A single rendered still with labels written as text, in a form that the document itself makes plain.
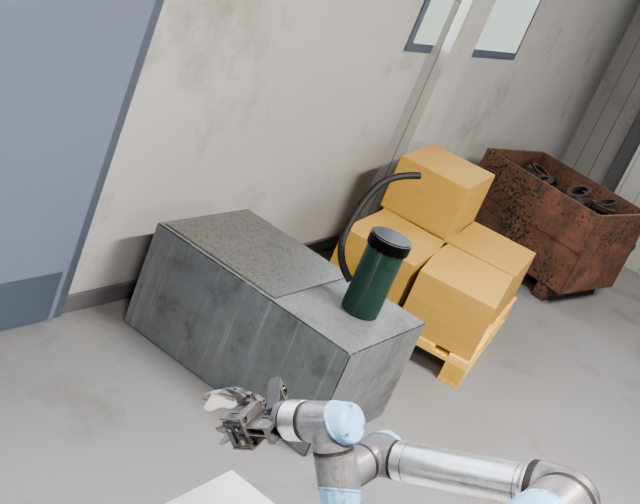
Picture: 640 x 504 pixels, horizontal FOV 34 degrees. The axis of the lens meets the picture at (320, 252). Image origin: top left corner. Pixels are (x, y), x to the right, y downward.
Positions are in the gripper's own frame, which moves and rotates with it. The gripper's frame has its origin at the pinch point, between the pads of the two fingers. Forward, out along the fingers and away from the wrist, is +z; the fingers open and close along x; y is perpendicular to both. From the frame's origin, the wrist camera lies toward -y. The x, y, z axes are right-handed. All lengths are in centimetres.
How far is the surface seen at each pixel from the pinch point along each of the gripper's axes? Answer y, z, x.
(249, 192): -229, 186, 38
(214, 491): -10.7, 24.5, 30.2
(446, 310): -250, 114, 118
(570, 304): -431, 145, 217
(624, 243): -473, 117, 196
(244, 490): -17.0, 22.3, 34.6
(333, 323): -153, 98, 68
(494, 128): -496, 197, 112
